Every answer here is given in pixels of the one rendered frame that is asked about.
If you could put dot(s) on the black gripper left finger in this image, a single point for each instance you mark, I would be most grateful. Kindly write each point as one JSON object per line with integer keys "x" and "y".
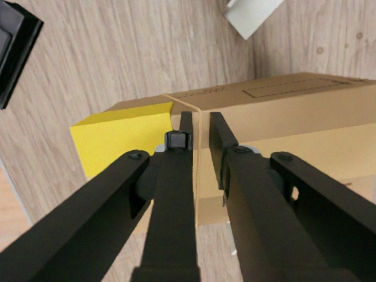
{"x": 79, "y": 240}

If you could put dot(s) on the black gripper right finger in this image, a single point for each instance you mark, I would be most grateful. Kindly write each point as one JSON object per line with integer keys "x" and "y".
{"x": 270, "y": 241}

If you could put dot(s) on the grey l-shaped corner guard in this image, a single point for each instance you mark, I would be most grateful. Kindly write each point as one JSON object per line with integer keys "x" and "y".
{"x": 230, "y": 236}

